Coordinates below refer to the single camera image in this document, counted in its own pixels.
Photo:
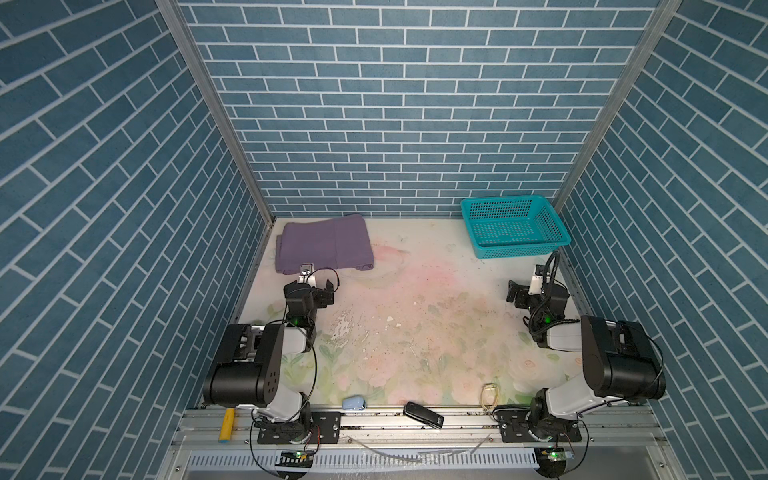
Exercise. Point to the white slotted cable duct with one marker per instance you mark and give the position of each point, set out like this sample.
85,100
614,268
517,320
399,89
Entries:
334,460

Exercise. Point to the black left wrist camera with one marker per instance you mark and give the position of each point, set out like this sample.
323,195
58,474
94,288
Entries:
307,274

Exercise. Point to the black remote control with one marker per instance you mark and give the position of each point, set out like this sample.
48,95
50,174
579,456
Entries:
423,415

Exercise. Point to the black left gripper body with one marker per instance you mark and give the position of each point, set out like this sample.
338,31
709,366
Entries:
318,301

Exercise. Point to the purple trousers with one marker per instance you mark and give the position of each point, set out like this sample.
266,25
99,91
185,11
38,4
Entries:
337,243

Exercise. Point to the yellow handled blue tool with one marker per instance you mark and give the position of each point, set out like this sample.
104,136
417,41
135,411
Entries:
227,426

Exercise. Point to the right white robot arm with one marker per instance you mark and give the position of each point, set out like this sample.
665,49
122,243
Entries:
620,363

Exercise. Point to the teal perforated plastic basket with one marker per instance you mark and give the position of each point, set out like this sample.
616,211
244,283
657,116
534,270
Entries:
514,226

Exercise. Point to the small light blue object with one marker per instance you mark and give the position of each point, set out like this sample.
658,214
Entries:
354,403

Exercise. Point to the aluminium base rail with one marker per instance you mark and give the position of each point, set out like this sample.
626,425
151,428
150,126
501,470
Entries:
619,426

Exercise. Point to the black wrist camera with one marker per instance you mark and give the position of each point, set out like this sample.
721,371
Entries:
307,274
539,280

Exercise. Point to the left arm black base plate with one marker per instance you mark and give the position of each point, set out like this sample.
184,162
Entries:
318,427

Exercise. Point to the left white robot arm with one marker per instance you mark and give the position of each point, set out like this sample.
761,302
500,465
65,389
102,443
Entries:
246,368

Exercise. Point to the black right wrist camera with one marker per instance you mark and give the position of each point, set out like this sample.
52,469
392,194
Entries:
539,280

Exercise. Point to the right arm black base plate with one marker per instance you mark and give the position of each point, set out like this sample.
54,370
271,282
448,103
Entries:
520,425

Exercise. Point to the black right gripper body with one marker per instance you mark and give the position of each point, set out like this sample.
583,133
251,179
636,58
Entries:
526,301

